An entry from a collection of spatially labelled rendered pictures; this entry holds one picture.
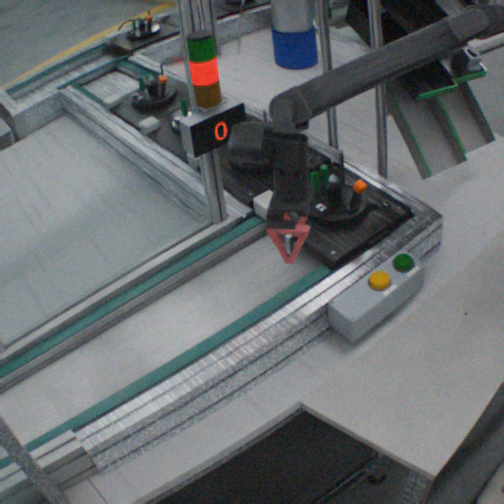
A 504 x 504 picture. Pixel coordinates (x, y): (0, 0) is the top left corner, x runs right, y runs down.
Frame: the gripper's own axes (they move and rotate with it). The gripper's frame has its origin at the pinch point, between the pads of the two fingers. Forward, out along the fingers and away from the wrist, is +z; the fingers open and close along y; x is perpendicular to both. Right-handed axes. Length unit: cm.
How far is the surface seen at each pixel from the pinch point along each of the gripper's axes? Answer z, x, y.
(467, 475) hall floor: 101, 58, -30
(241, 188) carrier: 3.6, -14.1, -30.6
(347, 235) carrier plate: 6.2, 9.2, -16.1
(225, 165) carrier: 1.7, -19.2, -39.2
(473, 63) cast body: -28, 41, -44
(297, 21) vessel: -25, -8, -113
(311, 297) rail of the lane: 11.0, 3.4, -0.8
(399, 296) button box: 12.6, 20.3, -4.7
